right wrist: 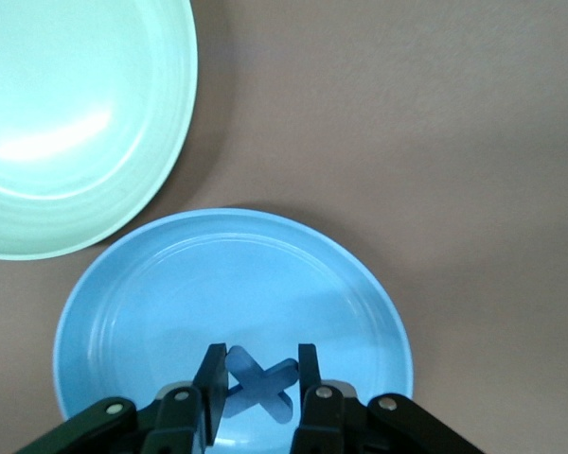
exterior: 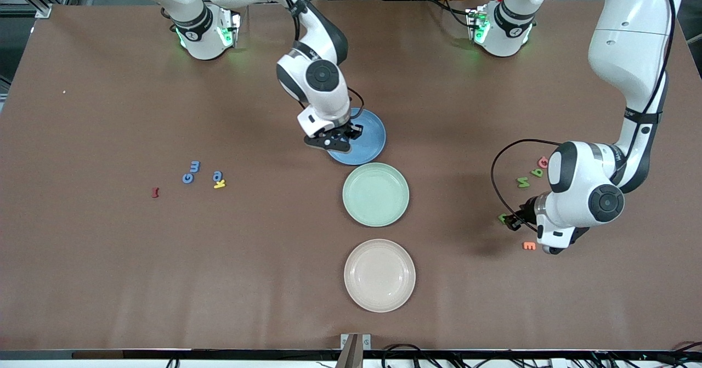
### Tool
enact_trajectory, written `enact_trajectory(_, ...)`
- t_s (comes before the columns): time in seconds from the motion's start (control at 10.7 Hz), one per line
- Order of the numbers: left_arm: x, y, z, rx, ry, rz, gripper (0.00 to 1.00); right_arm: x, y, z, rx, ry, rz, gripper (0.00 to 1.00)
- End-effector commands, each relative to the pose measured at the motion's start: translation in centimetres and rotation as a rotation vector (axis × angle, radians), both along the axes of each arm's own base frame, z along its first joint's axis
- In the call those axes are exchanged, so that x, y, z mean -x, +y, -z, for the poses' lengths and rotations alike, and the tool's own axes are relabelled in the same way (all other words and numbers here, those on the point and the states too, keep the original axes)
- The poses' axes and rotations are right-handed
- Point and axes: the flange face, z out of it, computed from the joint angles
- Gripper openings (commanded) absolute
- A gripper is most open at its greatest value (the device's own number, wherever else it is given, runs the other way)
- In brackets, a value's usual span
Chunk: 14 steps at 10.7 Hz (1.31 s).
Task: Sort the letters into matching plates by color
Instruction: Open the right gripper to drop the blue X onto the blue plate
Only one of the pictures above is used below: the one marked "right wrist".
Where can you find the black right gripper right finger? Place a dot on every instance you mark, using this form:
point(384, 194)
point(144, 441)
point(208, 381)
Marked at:
point(326, 425)

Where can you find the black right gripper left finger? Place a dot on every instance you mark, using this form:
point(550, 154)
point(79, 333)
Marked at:
point(170, 425)

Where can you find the blue letter X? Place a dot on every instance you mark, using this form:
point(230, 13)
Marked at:
point(260, 385)

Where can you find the blue plate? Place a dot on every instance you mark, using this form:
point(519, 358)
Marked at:
point(227, 293)

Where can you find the green plate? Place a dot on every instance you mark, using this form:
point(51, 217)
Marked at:
point(76, 118)

